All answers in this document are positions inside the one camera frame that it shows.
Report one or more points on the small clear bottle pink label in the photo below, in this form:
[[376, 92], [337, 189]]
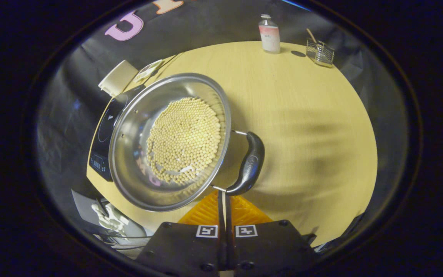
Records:
[[269, 36]]

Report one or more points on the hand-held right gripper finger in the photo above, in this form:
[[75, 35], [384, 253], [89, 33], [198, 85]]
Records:
[[230, 215], [221, 215]]

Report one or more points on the white divided dish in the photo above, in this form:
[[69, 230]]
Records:
[[148, 70]]

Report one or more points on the white toaster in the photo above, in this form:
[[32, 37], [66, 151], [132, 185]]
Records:
[[117, 79]]

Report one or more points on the pile of yellow soybeans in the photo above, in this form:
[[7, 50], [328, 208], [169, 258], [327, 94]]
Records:
[[185, 140]]

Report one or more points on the wooden stick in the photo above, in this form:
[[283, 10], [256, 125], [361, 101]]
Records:
[[312, 35]]

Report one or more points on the black induction cooktop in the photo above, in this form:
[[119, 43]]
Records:
[[104, 130]]

